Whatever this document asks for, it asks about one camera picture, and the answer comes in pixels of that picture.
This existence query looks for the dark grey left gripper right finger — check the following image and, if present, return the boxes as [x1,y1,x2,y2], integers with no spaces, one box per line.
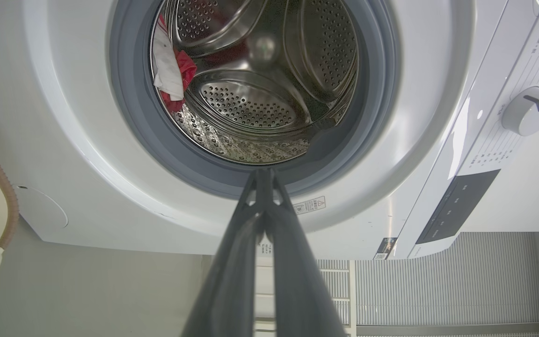
[264,169,347,337]

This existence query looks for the red cloth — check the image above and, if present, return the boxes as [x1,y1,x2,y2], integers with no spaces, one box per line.
[152,14,198,114]

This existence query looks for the white front-load washing machine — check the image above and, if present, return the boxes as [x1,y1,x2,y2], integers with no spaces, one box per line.
[0,0,539,260]

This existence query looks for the dark grey touch control panel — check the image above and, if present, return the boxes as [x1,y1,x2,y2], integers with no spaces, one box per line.
[415,169,502,245]

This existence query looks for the round white filter cover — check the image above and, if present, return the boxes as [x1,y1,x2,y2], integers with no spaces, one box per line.
[15,186,69,230]

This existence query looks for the small black corner sticker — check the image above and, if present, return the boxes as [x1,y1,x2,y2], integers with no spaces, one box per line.
[373,237,398,260]

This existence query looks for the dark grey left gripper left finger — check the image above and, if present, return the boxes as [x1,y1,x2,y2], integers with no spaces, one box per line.
[181,169,265,337]

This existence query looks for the warning label sticker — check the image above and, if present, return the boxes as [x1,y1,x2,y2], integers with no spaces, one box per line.
[293,196,326,216]

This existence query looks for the white round program knob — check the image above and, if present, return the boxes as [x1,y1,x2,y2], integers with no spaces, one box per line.
[502,86,539,137]

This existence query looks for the grey rubber door gasket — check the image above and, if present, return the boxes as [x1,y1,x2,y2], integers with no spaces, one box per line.
[109,0,399,199]

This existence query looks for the stainless steel washing machine drum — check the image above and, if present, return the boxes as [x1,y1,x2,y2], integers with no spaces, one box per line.
[149,0,359,165]

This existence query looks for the white slatted wall panel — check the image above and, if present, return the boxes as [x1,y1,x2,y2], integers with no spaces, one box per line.
[255,232,539,337]

